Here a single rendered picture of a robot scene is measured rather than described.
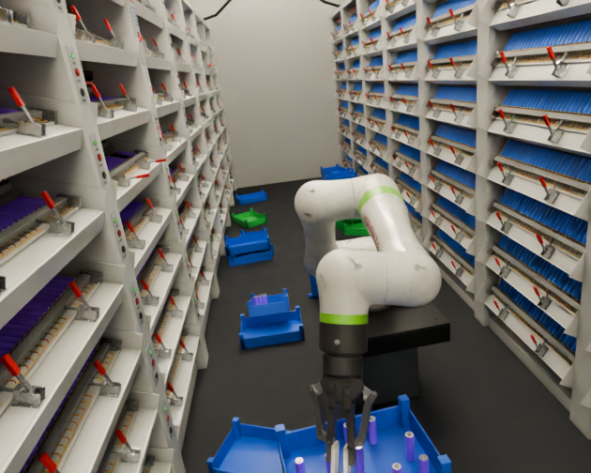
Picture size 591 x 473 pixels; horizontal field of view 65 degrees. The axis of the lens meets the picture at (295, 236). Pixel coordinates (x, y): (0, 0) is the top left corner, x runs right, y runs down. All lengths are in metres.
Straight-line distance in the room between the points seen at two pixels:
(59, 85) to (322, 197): 0.66
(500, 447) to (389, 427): 0.64
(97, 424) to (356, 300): 0.59
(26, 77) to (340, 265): 0.77
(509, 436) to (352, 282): 1.05
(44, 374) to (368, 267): 0.59
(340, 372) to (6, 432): 0.53
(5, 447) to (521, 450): 1.41
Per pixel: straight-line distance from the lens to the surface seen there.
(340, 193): 1.23
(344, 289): 0.84
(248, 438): 1.77
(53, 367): 0.94
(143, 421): 1.37
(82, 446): 1.05
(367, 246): 1.59
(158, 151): 1.83
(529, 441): 1.76
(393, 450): 1.10
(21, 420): 0.84
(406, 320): 1.63
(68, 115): 1.15
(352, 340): 0.86
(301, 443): 1.11
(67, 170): 1.17
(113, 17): 1.85
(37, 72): 1.17
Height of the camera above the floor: 1.18
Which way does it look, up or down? 19 degrees down
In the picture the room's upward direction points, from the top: 7 degrees counter-clockwise
